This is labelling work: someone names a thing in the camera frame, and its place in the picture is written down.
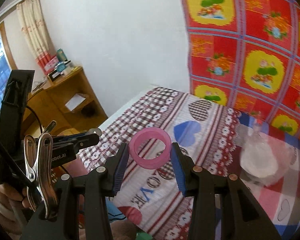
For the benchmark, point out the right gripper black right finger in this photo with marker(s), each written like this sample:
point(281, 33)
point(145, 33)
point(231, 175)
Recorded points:
point(242, 217)

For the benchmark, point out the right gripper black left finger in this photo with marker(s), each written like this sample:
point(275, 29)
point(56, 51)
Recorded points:
point(56, 216)

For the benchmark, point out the clear plastic packaging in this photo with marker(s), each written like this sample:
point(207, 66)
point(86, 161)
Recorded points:
point(264, 160)

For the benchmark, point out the small clear bottle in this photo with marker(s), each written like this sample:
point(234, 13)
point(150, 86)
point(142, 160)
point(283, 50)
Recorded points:
point(258, 123)

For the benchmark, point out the person's left hand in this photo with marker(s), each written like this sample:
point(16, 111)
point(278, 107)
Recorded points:
point(10, 197)

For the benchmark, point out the silver spring clamp right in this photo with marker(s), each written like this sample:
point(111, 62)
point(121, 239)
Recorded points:
point(38, 159)

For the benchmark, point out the silver spring clamp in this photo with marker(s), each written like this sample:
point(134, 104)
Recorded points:
point(50, 127)
point(38, 159)

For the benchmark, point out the silver spring clamp left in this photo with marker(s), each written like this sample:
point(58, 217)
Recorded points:
point(50, 127)

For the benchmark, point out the wooden desk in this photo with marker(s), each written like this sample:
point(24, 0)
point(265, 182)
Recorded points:
point(48, 103)

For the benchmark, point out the white paper in shelf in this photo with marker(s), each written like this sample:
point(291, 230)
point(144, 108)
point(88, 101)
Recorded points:
point(75, 101)

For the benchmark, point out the items on desk top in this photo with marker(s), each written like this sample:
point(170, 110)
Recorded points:
point(55, 66)

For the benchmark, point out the cream red curtain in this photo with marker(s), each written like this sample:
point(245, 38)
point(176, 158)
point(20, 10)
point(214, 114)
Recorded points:
point(35, 32)

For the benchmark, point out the red floral headboard cloth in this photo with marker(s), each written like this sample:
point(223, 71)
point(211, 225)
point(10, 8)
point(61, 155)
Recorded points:
point(245, 54)

